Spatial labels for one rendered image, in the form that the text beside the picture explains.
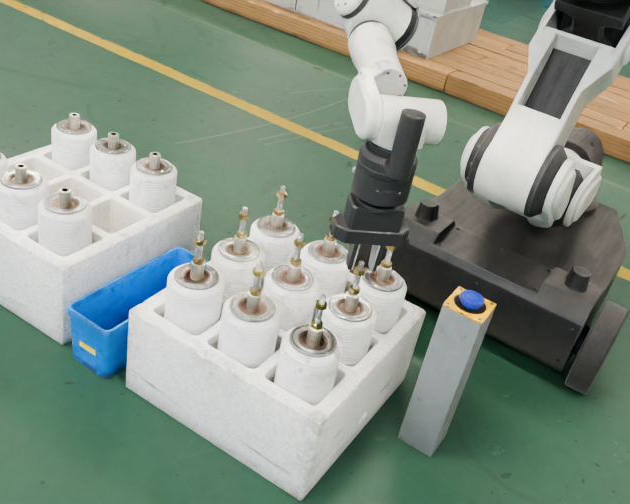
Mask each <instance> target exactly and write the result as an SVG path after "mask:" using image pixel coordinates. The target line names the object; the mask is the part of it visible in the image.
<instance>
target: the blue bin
mask: <svg viewBox="0 0 630 504"><path fill-rule="evenodd" d="M194 256H195V255H194V254H193V253H191V252H189V251H187V250H185V249H184V248H181V247H175V248H173V249H171V250H169V251H167V252H165V253H163V254H162V255H160V256H158V257H156V258H154V259H152V260H150V261H148V262H147V263H145V264H143V265H141V266H139V267H137V268H135V269H133V270H132V271H130V272H128V273H126V274H124V275H122V276H120V277H118V278H117V279H115V280H113V281H111V282H109V283H107V284H105V285H103V286H102V287H100V288H98V289H96V290H94V291H92V292H90V293H88V294H86V295H85V296H83V297H81V298H79V299H77V300H75V301H73V302H71V303H70V304H69V305H68V307H67V311H68V315H69V316H70V322H71V335H72V349H73V357H74V359H75V360H77V361H78V362H80V363H81V364H82V365H84V366H85V367H87V368H88V369H90V370H91V371H93V372H94V373H96V374H97V375H98V376H100V377H101V378H103V379H109V378H111V377H112V376H114V375H115V374H117V373H119V372H120V371H122V370H123V369H125V368H126V367H127V349H128V328H129V311H130V310H131V309H132V308H134V307H136V306H137V305H139V304H142V303H143V302H144V301H145V300H147V299H149V298H150V297H152V296H154V295H155V294H157V293H158V292H160V291H162V290H163V289H165V288H167V278H168V275H169V273H170V272H171V271H172V270H173V269H175V268H176V267H178V266H180V265H182V264H185V263H190V262H192V259H193V257H194Z"/></svg>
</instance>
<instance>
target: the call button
mask: <svg viewBox="0 0 630 504"><path fill-rule="evenodd" d="M459 299H460V301H461V304H462V305H463V306H464V307H466V308H468V309H471V310H476V309H479V308H480V307H482V306H483V304H484V301H485V300H484V297H483V296H482V295H481V294H480V293H478V292H476V291H473V290H464V291H462V292H461V294H460V296H459Z"/></svg>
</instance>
